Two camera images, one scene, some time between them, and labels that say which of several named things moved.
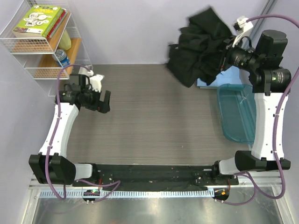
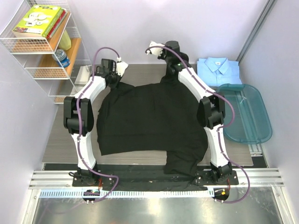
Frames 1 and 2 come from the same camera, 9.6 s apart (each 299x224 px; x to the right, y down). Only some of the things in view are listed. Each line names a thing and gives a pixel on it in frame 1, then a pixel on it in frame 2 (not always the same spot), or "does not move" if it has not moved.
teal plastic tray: x=238 y=109 does not move
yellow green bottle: x=65 y=43 does not move
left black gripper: x=103 y=107 -> x=118 y=79
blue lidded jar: x=60 y=56 does not move
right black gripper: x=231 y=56 -> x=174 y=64
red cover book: x=56 y=24 does not move
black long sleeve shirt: x=197 y=56 -> x=160 y=116
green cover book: x=38 y=21 does not move
